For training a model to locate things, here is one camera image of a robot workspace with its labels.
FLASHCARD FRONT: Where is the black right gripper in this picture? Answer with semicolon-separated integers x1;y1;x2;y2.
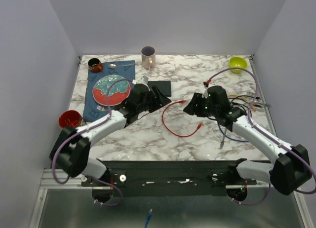
182;92;218;118

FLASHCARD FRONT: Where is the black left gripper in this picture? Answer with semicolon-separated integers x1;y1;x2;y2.
138;86;172;114

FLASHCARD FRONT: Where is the black network switch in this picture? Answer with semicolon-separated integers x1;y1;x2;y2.
148;80;172;97

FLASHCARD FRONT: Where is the red ethernet cable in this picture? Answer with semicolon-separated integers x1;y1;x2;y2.
161;99;203;138

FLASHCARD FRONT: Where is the yellow ethernet cable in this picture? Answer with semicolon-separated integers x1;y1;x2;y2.
228;96;257;110

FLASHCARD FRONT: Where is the black ethernet cable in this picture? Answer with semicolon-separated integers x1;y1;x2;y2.
228;94;261;107

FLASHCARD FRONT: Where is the grey ethernet cable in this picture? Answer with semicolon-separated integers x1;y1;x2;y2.
219;102;272;150

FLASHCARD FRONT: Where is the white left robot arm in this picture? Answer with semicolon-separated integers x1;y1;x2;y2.
49;84;171;186

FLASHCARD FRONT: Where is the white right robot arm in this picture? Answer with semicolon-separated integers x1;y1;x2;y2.
183;86;313;195

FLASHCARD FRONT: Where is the red and teal plate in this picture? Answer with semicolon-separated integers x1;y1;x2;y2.
92;75;131;106

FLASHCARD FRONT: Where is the pink ceramic mug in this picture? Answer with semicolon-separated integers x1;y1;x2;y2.
141;46;156;70

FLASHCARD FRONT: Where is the lime green bowl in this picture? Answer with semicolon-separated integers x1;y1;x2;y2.
229;56;247;74

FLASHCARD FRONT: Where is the metal spoon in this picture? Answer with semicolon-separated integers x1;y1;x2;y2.
107;64;135;69

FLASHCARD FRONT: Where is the blue placemat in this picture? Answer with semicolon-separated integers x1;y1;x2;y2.
83;60;135;122

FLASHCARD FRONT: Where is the black mounting base bar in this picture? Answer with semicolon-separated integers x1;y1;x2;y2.
81;161;257;198

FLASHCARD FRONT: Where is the small brown orange cup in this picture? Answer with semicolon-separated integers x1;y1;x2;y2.
88;58;103;73

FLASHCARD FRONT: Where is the red black patterned mug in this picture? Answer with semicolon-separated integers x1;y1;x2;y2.
58;110;86;128

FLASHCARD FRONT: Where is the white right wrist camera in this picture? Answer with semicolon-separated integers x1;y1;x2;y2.
202;81;209;98

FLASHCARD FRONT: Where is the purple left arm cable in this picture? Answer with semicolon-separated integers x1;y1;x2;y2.
51;78;135;207

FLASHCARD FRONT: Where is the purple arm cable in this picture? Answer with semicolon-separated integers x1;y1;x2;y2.
51;78;135;207
203;67;316;206

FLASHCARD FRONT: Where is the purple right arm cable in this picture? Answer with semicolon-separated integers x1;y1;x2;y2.
203;67;316;206

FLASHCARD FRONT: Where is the blue cable on floor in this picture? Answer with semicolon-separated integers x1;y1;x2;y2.
144;209;153;228

